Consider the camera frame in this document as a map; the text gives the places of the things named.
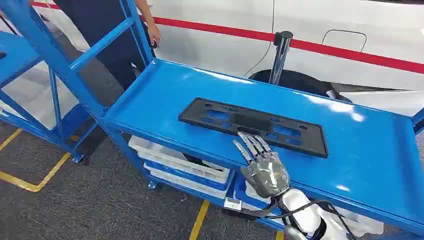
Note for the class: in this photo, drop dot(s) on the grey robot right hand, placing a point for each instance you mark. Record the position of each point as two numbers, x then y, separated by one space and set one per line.
265 174

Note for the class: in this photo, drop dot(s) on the blue metal shelf cart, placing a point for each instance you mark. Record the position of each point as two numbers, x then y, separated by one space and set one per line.
348 155

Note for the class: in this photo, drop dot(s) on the white car with red stripe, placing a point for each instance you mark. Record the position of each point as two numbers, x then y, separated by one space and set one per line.
331 20

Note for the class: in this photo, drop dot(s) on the person's hand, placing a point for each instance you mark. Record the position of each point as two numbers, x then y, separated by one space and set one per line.
154 34

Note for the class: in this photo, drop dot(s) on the person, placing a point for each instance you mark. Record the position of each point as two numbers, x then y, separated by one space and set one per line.
99 36

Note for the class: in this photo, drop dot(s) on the chrome barrier post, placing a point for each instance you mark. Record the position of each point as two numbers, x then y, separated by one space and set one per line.
280 56

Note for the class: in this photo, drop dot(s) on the blue metal frame cart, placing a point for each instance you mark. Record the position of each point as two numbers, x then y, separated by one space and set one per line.
16 53

